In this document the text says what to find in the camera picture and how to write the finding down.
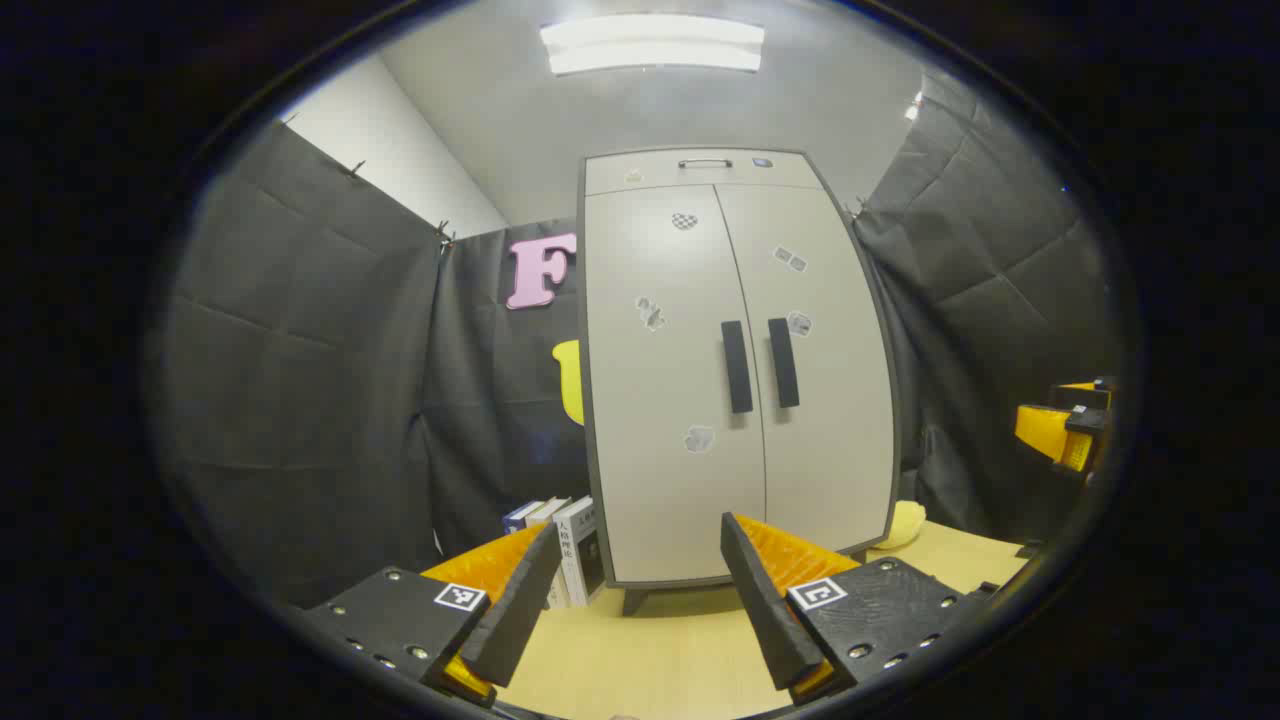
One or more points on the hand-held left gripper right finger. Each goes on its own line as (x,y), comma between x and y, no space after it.
(765,610)

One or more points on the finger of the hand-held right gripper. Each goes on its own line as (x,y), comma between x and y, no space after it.
(1045,430)
(1085,393)

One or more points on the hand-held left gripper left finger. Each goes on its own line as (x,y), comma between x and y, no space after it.
(520,610)

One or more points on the white double-door shoe cabinet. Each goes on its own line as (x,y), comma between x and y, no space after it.
(640,590)

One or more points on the white shoe cabinet door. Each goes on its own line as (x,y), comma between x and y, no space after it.
(840,450)
(660,450)

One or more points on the white cabinet drawer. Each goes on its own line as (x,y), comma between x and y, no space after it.
(650,172)

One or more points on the white book with black print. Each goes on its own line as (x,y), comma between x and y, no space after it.
(575,550)

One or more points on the blue book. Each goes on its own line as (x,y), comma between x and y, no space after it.
(520,515)

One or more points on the thin white book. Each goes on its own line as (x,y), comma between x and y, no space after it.
(550,510)

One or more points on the pale yellow soft object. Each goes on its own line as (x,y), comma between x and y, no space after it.
(900,525)

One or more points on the small ceiling light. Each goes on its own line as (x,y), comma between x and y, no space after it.
(913,105)

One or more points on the black backdrop cloth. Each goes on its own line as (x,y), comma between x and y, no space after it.
(300,350)

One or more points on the long ceiling light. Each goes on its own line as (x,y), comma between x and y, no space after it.
(650,45)

